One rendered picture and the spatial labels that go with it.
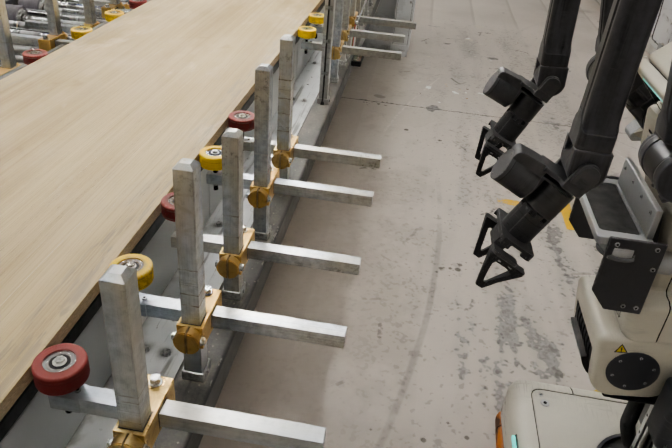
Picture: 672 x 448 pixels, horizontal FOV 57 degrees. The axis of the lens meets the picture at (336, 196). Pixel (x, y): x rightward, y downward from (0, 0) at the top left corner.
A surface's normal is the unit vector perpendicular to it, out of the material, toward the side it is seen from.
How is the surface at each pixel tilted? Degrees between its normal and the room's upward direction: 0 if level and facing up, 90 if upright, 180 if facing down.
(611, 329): 8
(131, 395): 90
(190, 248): 90
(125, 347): 90
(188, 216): 90
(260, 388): 0
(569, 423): 0
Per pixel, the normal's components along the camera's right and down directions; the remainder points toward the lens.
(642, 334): -0.15, 0.48
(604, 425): 0.07, -0.86
